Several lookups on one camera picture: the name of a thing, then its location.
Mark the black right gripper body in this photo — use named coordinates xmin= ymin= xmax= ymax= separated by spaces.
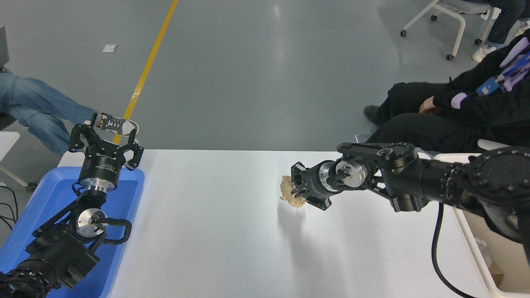
xmin=301 ymin=162 xmax=332 ymax=199

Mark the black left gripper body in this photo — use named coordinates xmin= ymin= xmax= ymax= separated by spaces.
xmin=80 ymin=143 xmax=127 ymax=183

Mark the tan paper ball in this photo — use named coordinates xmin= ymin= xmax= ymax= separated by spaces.
xmin=280 ymin=175 xmax=307 ymax=208

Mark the person's hand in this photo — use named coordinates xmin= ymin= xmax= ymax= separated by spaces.
xmin=419 ymin=96 xmax=442 ymax=116

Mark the person in blue trousers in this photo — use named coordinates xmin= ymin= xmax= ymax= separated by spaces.
xmin=0 ymin=68 xmax=140 ymax=157

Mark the blue plastic tray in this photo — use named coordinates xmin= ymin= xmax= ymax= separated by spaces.
xmin=0 ymin=167 xmax=145 ymax=298

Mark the dark grey screen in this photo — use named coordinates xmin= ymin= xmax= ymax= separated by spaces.
xmin=0 ymin=27 xmax=9 ymax=69

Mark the person in black clothing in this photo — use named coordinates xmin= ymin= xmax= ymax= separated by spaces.
xmin=364 ymin=31 xmax=530 ymax=154

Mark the clear plastic bag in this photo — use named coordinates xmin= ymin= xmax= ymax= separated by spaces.
xmin=474 ymin=238 xmax=492 ymax=267

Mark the large pale bin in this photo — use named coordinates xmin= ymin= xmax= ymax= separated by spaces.
xmin=431 ymin=152 xmax=530 ymax=298

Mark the white wheeled chair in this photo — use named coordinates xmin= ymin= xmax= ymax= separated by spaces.
xmin=400 ymin=0 xmax=499 ymax=60

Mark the black floor cable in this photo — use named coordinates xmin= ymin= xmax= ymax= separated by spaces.
xmin=0 ymin=185 xmax=19 ymax=231

